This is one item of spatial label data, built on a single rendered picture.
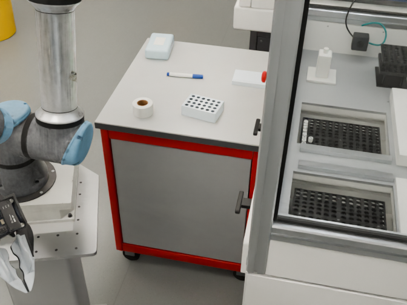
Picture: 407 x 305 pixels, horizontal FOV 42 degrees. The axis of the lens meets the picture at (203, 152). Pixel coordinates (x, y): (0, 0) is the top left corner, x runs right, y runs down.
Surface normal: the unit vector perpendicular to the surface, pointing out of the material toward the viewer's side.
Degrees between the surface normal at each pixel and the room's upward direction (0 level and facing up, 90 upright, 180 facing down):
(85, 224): 0
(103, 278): 0
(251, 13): 90
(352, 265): 90
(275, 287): 90
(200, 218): 90
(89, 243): 0
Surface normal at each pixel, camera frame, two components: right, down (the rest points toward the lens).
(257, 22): -0.21, 0.62
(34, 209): 0.13, 0.63
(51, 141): -0.11, 0.47
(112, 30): 0.02, -0.77
